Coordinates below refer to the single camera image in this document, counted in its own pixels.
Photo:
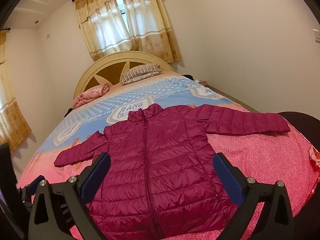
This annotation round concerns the striped floral pillow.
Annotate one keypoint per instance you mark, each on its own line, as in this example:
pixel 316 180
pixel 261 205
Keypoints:
pixel 140 74

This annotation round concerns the bed with patterned bedspread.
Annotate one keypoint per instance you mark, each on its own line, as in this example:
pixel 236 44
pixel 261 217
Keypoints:
pixel 262 160

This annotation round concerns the dark folded clothing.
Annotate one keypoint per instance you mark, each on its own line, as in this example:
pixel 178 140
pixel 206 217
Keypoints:
pixel 188 76

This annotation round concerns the small pink appliance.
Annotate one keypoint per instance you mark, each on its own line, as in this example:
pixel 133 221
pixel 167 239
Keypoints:
pixel 203 82

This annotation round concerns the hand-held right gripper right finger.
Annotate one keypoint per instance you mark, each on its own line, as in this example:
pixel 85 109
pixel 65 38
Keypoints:
pixel 227 177

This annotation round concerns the magenta quilted puffer jacket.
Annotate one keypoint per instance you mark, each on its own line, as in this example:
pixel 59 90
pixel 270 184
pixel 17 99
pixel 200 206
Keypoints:
pixel 162 160

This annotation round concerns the window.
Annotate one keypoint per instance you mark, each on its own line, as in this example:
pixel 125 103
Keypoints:
pixel 120 5

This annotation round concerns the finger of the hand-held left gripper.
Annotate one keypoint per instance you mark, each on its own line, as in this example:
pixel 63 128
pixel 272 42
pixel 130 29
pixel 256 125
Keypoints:
pixel 34 185

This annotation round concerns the pink floral folded quilt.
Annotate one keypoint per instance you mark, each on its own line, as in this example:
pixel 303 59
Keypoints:
pixel 91 93

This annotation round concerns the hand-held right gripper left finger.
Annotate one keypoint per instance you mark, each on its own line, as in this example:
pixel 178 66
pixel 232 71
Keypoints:
pixel 96 177

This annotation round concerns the cream wooden bed headboard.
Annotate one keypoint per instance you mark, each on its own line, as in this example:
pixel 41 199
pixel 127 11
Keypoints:
pixel 86 77

